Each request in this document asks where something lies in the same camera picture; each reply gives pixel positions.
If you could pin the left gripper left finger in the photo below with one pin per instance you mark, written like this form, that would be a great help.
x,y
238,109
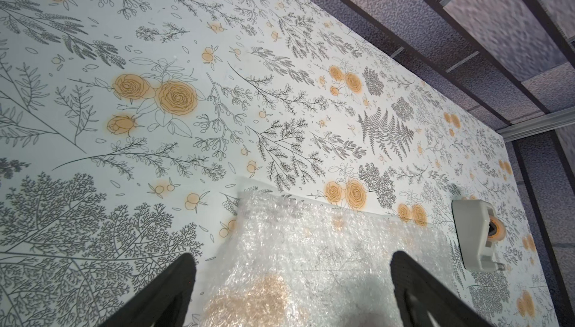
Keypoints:
x,y
164,302

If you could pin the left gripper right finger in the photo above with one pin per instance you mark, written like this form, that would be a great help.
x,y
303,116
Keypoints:
x,y
422,299

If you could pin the clear bubble wrap sheet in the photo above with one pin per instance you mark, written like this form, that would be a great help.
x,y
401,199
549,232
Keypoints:
x,y
291,262

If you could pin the right aluminium frame post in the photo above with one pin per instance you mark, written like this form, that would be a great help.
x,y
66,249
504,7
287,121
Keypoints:
x,y
538,125

